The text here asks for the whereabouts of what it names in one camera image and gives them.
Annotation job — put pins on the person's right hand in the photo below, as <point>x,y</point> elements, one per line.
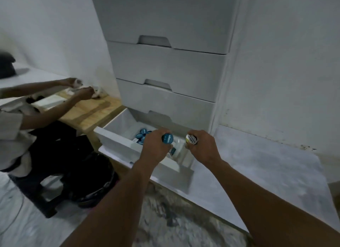
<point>205,148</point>

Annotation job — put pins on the person's left hand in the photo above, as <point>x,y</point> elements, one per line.
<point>154,148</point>

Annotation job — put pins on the teal capsule blue lid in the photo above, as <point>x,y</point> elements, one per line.
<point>167,138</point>

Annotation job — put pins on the teal capsule white lid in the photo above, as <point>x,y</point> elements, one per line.
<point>191,138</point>

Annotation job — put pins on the row of lidded capsules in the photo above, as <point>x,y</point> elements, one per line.
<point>142,135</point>

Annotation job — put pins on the person's right forearm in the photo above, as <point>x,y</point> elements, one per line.
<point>273,207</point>

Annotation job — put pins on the person's left forearm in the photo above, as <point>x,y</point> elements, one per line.
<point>114,209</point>

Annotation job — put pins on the white drawer cabinet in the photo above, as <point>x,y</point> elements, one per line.
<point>164,69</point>

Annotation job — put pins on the clear plastic tray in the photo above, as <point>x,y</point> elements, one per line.
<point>183,154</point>

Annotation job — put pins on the white marble table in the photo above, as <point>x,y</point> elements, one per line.
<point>265,169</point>

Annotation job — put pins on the black plastic bag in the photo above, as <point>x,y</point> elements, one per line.
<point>98,180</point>

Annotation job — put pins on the brown wooden side table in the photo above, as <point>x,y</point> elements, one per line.
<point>90,111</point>

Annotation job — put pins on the white plastic sheet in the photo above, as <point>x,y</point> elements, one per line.
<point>49,100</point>

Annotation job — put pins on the white desk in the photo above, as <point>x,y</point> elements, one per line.
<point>26,77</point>

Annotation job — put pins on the black object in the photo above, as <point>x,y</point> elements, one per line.
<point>6,65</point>

